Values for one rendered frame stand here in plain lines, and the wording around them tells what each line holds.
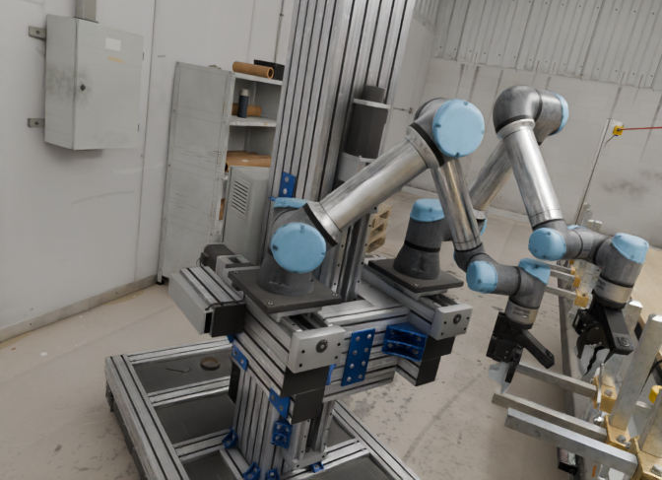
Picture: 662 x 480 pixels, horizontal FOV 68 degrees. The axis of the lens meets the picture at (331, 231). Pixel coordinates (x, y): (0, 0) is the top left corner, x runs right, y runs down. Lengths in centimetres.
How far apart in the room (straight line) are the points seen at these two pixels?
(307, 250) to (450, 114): 41
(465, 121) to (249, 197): 81
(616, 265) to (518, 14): 804
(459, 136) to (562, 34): 806
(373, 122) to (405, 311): 58
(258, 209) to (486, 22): 788
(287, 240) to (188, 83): 243
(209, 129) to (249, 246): 171
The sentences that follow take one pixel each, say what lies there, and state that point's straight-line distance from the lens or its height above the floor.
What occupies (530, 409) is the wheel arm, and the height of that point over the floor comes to 85.
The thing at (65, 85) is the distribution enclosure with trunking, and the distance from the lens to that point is 272.
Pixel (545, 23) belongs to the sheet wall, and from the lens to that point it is 913.
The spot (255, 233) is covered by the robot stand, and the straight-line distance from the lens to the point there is 165.
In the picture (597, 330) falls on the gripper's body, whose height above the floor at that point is 111.
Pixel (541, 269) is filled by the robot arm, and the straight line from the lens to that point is 127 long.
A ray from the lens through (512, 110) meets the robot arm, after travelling 135.
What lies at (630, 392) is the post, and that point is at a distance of 145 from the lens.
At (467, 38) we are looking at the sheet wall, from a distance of 921.
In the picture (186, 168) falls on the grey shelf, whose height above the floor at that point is 89.
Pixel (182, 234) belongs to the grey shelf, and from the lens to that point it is 350.
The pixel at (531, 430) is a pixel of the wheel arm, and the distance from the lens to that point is 117.
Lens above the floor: 154
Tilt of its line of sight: 16 degrees down
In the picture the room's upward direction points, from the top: 11 degrees clockwise
